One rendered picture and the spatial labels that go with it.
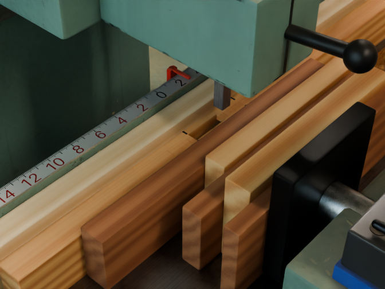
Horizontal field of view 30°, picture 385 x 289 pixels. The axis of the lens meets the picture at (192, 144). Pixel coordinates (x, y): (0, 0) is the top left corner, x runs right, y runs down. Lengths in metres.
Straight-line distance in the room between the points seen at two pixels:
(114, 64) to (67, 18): 0.21
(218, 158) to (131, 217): 0.07
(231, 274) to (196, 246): 0.03
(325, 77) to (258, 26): 0.14
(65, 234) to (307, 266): 0.15
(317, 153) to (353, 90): 0.10
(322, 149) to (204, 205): 0.08
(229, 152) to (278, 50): 0.08
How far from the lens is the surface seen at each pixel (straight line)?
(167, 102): 0.52
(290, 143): 0.47
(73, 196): 0.46
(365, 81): 0.53
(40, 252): 0.45
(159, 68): 0.82
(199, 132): 0.52
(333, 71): 0.56
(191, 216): 0.45
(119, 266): 0.47
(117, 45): 0.70
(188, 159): 0.48
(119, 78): 0.72
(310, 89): 0.54
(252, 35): 0.42
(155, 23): 0.48
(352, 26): 0.65
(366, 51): 0.42
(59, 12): 0.49
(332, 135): 0.44
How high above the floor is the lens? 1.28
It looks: 42 degrees down
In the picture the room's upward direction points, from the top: 1 degrees clockwise
